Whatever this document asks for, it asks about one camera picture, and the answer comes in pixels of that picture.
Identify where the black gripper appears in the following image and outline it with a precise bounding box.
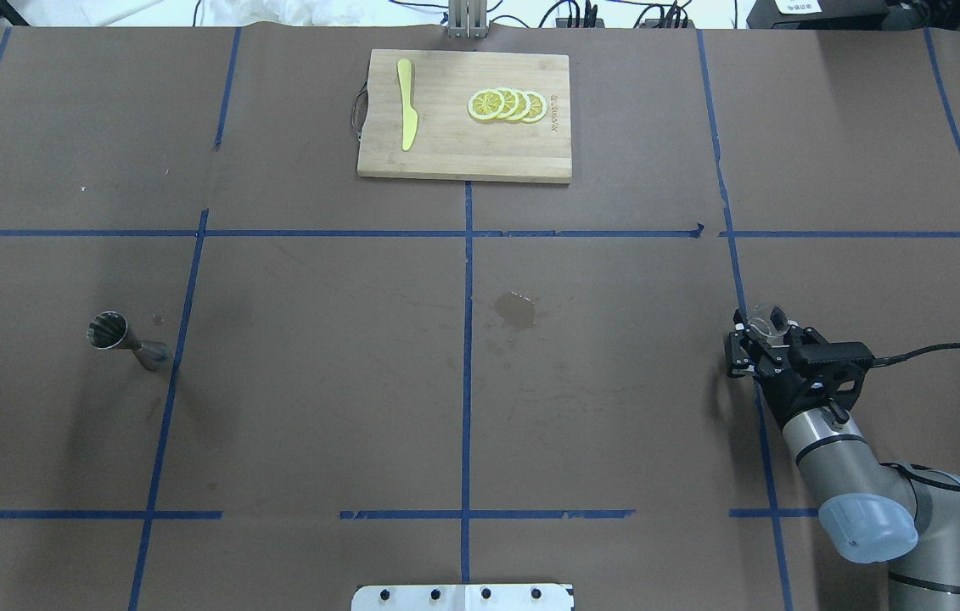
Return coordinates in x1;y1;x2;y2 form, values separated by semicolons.
727;310;828;429

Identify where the steel double jigger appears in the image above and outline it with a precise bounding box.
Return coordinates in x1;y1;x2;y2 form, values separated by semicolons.
85;311;171;372

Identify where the clear glass shaker cup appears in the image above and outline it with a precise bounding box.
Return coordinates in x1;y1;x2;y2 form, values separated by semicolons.
746;303;791;345

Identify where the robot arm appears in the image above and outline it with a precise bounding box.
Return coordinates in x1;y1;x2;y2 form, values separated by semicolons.
725;305;960;610

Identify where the lemon slice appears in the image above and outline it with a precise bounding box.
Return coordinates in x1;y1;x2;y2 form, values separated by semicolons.
521;92;548;124
509;90;531;121
497;87;524;121
467;88;506;121

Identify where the bamboo cutting board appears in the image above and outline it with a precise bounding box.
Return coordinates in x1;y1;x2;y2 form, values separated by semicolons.
356;49;573;184

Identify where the yellow plastic knife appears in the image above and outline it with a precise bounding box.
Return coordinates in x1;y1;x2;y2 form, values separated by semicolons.
396;58;420;152

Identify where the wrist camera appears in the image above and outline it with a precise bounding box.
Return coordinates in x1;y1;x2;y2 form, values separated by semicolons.
789;343;875;401

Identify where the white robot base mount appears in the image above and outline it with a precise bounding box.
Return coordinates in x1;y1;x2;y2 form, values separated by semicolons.
351;583;576;610

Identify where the aluminium frame post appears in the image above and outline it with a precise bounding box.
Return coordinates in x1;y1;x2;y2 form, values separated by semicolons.
446;0;490;39

